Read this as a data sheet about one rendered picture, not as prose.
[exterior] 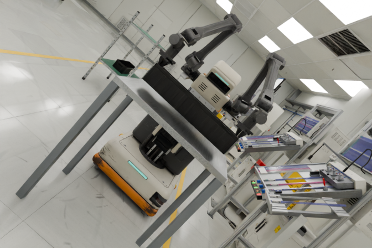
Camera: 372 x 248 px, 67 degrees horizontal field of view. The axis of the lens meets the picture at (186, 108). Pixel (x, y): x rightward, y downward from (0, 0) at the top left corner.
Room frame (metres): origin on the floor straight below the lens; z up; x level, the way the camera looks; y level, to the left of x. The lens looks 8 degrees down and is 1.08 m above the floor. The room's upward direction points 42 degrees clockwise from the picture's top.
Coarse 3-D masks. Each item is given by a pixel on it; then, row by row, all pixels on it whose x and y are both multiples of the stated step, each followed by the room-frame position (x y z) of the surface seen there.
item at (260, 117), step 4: (256, 100) 1.50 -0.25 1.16; (256, 104) 1.47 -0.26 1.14; (260, 108) 1.44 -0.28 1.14; (256, 112) 1.44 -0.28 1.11; (260, 112) 1.40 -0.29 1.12; (264, 112) 1.39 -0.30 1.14; (256, 116) 1.39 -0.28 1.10; (260, 116) 1.39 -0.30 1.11; (264, 116) 1.39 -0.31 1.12; (256, 120) 1.39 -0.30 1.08; (260, 120) 1.39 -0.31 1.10; (264, 120) 1.39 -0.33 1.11; (260, 124) 1.39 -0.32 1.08
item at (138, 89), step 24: (144, 96) 1.35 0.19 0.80; (168, 120) 1.31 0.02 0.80; (192, 144) 1.27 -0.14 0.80; (48, 168) 1.28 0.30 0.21; (72, 168) 1.68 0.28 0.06; (216, 168) 1.25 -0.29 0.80; (24, 192) 1.27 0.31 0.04; (192, 192) 1.64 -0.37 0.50; (168, 216) 1.64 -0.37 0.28; (144, 240) 1.64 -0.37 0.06
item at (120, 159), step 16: (112, 144) 1.94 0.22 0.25; (128, 144) 2.08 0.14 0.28; (96, 160) 1.93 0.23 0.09; (112, 160) 1.93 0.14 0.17; (128, 160) 1.93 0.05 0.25; (144, 160) 2.07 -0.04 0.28; (112, 176) 1.92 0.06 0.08; (128, 176) 1.92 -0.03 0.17; (144, 176) 1.91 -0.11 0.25; (160, 176) 2.04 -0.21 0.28; (176, 176) 2.29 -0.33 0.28; (128, 192) 1.91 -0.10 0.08; (144, 192) 1.91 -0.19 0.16; (160, 192) 1.91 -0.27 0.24; (144, 208) 1.90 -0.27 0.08
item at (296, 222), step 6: (294, 216) 1.96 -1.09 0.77; (300, 216) 1.91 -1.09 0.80; (288, 222) 1.96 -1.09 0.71; (294, 222) 1.91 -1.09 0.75; (300, 222) 1.91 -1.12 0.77; (282, 228) 1.96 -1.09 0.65; (288, 228) 1.91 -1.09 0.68; (294, 228) 1.91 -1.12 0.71; (276, 234) 1.95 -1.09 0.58; (282, 234) 1.91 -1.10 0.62; (288, 234) 1.91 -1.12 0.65; (270, 240) 1.95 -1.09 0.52; (276, 240) 1.91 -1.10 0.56; (282, 240) 1.91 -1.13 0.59; (264, 246) 1.94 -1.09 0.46; (270, 246) 1.91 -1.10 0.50; (276, 246) 1.91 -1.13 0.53
